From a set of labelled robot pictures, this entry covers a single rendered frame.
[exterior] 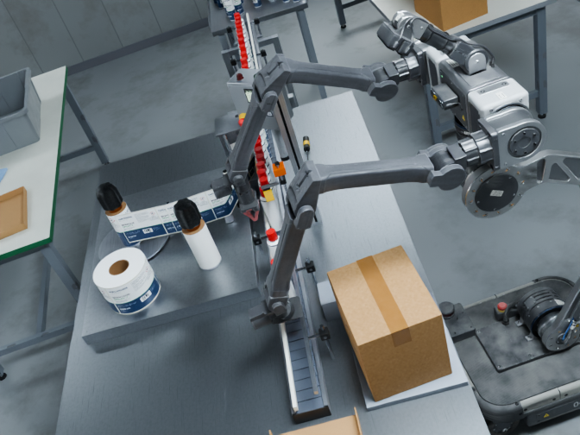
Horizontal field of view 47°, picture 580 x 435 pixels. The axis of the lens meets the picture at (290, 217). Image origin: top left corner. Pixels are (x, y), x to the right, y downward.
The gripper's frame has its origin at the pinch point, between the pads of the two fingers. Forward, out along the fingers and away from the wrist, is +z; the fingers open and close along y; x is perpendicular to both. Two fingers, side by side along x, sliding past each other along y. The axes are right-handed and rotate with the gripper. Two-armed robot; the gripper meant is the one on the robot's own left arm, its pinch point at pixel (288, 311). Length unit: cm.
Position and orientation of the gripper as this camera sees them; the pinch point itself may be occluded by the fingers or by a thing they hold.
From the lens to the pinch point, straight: 218.8
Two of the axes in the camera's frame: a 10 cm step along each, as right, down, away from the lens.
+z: 1.1, 1.7, 9.8
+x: 2.6, 9.5, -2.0
